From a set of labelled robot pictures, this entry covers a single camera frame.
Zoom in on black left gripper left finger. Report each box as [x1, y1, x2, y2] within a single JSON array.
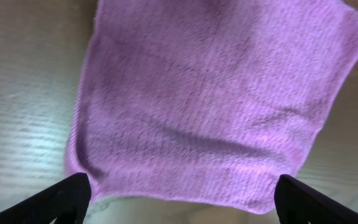
[[0, 172, 91, 224]]

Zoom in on purple microfiber cloth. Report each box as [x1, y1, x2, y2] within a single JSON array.
[[65, 0, 358, 214]]

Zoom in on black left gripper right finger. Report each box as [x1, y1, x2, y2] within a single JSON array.
[[274, 174, 358, 224]]

